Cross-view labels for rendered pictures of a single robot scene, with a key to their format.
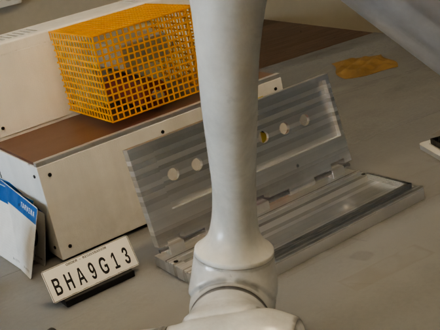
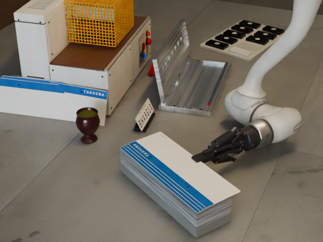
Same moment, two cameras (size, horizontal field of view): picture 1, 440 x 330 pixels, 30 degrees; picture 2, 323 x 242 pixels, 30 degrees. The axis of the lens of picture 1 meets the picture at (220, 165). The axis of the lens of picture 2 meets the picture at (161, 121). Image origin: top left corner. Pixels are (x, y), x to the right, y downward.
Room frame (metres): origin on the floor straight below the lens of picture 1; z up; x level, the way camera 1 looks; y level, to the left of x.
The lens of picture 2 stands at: (-0.18, 1.53, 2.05)
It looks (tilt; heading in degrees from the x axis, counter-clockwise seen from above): 31 degrees down; 316
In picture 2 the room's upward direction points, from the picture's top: straight up
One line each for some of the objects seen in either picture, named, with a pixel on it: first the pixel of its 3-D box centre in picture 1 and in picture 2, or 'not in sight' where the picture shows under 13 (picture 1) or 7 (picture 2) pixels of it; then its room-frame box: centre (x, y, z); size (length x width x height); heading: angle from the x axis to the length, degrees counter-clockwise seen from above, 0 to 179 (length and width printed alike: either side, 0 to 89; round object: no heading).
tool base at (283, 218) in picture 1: (291, 222); (197, 83); (1.30, -0.10, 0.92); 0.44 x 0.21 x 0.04; 121
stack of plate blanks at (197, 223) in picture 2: not in sight; (172, 182); (0.87, 0.47, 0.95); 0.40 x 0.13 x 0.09; 172
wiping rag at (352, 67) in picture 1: (363, 63); not in sight; (2.32, -0.47, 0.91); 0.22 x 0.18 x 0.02; 0
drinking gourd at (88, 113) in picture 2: not in sight; (88, 126); (1.30, 0.46, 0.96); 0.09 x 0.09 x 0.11
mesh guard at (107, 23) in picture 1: (129, 59); (100, 13); (1.62, 0.13, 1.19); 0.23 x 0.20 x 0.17; 121
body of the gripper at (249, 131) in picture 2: not in sight; (240, 141); (0.83, 0.20, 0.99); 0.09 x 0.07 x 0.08; 82
